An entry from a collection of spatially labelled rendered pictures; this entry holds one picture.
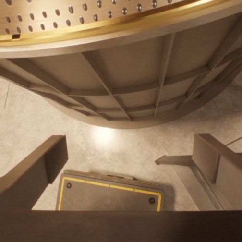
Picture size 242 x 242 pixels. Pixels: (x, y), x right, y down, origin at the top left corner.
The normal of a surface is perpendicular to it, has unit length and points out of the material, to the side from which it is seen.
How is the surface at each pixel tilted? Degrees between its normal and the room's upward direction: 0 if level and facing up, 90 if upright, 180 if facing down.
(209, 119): 0
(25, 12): 43
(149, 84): 0
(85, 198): 0
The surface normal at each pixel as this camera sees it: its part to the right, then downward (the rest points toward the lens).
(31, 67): 0.98, 0.11
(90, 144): -0.16, -0.14
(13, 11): -0.14, 0.58
